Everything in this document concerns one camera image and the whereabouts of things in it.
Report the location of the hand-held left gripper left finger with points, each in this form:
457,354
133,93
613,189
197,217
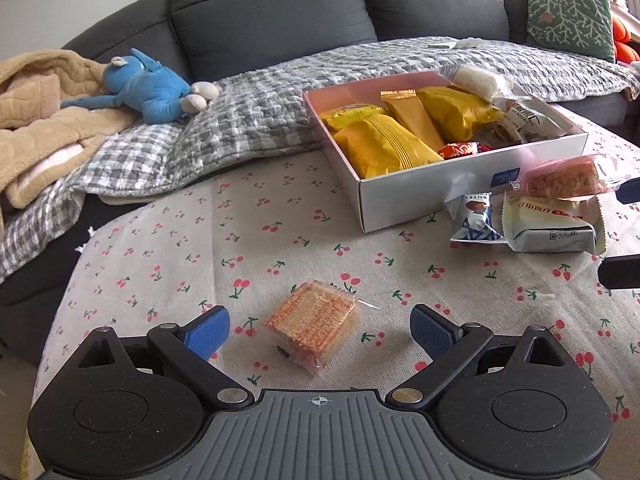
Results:
207,332

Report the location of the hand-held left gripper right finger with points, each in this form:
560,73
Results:
430,330

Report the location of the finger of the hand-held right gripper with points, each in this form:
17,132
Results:
631,191
622,272

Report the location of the clear wafer biscuit packet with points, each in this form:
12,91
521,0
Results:
312,325

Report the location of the pink cardboard box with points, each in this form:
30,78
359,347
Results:
415,195

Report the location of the red crinkled snack packet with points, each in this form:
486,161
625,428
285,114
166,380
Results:
457,150

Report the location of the cherry print tablecloth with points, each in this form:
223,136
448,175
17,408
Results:
175,260

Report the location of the cream white snack packet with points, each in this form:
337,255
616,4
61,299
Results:
545,230

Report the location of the small white and blue packet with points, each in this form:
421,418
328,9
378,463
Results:
475,215

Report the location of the white packet with black print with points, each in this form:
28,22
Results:
530,117

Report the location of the orange plush toy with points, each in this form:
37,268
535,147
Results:
622,40

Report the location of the green branch-print cushion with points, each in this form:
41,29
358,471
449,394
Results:
570,15

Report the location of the yellow ribbed snack packet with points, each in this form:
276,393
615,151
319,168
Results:
385,147

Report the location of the clear rice cracker packet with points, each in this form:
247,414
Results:
477,80

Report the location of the large yellow snack bag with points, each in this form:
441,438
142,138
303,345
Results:
457,112

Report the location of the narrow golden snack packet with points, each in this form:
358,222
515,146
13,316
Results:
412,117

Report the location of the white crumpled wrapper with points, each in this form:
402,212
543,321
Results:
467,43

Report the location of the grey checked blanket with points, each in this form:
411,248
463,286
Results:
250,110

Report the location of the small yellow snack packet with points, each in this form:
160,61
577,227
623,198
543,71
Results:
350,114

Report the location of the blue plush toy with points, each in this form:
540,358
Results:
155,90

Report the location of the beige fleece blanket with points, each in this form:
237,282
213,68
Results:
45,110

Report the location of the dark grey sofa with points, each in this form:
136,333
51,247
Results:
270,20

